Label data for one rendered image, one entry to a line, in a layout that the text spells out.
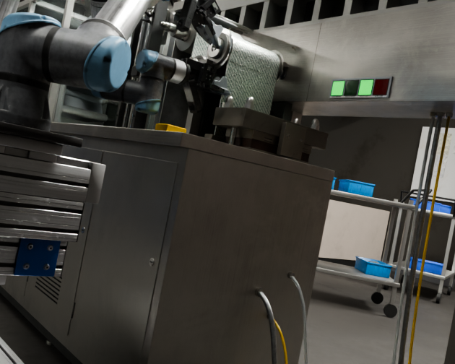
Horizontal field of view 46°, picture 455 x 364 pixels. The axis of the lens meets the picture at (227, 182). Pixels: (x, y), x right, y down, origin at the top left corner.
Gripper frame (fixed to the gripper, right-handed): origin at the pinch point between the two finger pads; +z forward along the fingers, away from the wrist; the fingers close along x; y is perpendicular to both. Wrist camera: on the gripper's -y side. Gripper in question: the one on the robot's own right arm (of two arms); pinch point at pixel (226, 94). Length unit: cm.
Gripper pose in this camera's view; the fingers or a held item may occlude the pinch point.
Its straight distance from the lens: 189.7
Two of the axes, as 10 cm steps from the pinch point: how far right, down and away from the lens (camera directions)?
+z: 7.7, 1.5, 6.3
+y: 1.9, -9.8, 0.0
